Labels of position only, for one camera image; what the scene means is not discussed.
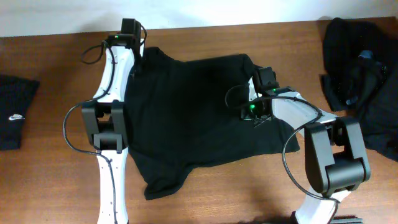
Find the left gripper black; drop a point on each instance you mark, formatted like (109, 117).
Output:
(137, 50)

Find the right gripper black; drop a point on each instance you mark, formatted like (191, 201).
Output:
(245, 116)

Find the black t-shirt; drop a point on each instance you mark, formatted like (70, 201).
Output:
(184, 115)

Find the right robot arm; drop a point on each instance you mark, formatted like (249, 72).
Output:
(336, 162)

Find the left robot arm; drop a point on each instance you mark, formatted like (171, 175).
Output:
(105, 117)

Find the black clothes pile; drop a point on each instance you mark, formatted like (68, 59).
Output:
(360, 60)

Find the folded black Nike garment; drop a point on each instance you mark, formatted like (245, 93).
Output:
(16, 96)

